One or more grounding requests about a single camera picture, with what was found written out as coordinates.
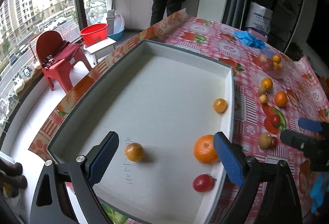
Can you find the pink strawberry tablecloth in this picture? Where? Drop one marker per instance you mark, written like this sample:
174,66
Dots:
306,98

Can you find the red plastic basin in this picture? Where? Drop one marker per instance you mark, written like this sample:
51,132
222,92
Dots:
94,33

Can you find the right blue gloved hand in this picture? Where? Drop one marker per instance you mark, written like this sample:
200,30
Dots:
317,194

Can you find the clear plastic fruit bowl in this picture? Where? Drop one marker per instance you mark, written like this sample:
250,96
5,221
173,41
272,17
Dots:
273,64

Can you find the red plastic chair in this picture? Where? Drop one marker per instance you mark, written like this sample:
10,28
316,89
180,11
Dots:
57,57

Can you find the small orange kumquat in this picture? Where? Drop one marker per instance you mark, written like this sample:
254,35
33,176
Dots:
220,105

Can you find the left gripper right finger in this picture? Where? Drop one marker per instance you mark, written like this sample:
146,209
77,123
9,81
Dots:
280,202

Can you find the orange fruit near bowl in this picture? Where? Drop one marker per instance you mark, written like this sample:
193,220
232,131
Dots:
267,83

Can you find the white stool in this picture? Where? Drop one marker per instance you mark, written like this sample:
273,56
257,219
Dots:
100,49

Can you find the big orange mandarin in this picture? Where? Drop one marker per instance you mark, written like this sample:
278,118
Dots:
204,150

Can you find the brown round fruit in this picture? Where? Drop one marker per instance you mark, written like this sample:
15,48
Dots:
265,140

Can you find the white shallow tray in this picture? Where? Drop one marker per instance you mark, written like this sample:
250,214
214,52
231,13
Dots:
161,97

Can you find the large mandarin orange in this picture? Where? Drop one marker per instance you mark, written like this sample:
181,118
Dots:
281,99

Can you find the small yellow kumquat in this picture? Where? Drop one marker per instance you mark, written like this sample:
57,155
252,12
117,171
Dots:
263,99

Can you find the brown kiwi fruit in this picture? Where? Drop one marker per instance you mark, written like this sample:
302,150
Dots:
262,90

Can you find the blue gloves pile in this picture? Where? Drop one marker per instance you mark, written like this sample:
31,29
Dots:
249,40

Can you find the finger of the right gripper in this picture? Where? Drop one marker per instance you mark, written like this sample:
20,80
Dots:
294,139
310,125

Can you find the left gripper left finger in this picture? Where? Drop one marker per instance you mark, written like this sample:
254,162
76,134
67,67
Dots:
51,203

